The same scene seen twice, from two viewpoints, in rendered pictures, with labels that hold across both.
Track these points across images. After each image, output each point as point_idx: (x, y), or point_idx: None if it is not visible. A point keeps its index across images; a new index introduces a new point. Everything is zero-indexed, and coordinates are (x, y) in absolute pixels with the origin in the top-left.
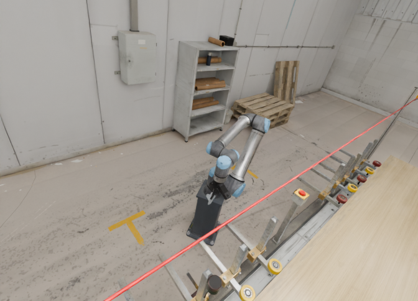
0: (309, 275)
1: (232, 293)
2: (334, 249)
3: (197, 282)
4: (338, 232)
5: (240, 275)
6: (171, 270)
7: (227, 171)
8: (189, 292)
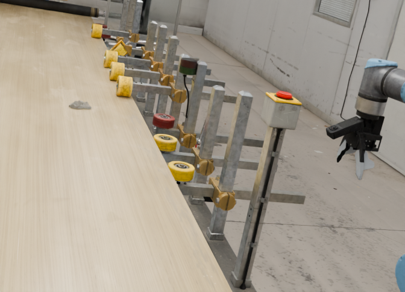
0: (134, 179)
1: None
2: (147, 233)
3: None
4: (179, 271)
5: (200, 215)
6: None
7: (364, 81)
8: None
